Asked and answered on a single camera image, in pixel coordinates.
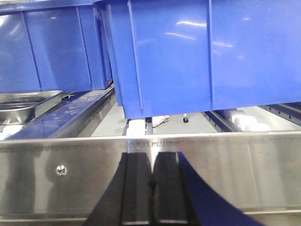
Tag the white roller track right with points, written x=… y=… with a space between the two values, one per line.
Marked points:
x=234 y=120

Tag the white sneaker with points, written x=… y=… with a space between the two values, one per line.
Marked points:
x=158 y=120

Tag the steel rail bolt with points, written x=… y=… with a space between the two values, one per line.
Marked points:
x=61 y=170

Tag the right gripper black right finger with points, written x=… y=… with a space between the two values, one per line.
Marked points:
x=183 y=198

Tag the blue plastic bin upper centre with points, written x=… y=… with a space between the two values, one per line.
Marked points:
x=185 y=56

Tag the stainless steel shelf front rail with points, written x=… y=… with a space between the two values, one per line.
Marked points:
x=259 y=173

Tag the blue plastic bin upper left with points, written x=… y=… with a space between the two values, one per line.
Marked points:
x=53 y=45

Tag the silver metal tray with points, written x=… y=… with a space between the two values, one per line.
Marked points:
x=37 y=100
x=18 y=113

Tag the blue plastic bin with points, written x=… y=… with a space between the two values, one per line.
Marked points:
x=185 y=56
x=53 y=45

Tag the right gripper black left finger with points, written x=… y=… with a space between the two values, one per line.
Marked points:
x=127 y=199

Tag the black caster wheel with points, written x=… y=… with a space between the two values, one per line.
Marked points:
x=185 y=118

